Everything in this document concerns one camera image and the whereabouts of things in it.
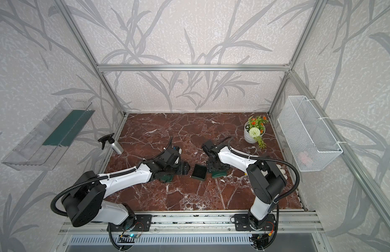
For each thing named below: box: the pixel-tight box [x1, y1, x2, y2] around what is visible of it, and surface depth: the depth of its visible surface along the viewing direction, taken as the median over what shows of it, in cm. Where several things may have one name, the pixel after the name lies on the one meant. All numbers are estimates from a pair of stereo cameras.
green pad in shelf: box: [42, 109, 96, 147], surface depth 68 cm
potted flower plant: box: [243, 114, 269, 149], surface depth 95 cm
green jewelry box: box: [211, 170, 228, 178], surface depth 88 cm
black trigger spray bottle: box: [97, 132, 125, 155], surface depth 93 cm
